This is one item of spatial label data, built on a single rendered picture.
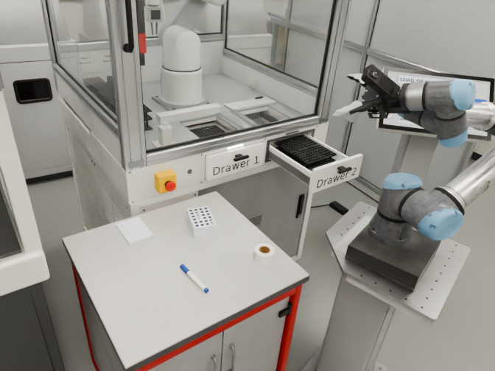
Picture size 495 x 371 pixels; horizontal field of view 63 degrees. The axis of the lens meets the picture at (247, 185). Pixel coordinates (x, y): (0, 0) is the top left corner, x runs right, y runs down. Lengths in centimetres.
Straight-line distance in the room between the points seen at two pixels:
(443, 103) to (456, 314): 166
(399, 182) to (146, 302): 86
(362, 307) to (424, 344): 78
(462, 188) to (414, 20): 187
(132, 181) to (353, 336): 105
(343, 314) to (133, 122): 108
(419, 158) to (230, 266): 127
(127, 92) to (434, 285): 118
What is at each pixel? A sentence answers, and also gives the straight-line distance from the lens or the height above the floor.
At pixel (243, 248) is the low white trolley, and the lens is 141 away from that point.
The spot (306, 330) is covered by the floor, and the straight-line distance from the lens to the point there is 220.
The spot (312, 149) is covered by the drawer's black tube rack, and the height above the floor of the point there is 90.
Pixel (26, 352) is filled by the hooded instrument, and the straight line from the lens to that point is 161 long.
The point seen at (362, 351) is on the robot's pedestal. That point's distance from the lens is 178.
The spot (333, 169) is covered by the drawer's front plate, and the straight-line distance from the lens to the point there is 167.
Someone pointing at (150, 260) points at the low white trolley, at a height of 76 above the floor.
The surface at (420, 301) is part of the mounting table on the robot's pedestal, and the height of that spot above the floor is 76.
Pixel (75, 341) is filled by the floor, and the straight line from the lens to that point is 219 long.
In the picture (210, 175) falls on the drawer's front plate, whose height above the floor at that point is 84.
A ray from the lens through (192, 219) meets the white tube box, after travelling 147.
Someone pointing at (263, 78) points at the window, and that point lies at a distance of 167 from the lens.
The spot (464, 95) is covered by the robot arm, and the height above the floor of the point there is 140.
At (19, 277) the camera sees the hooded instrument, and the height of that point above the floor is 85.
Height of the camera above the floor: 168
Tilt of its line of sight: 32 degrees down
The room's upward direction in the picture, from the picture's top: 5 degrees clockwise
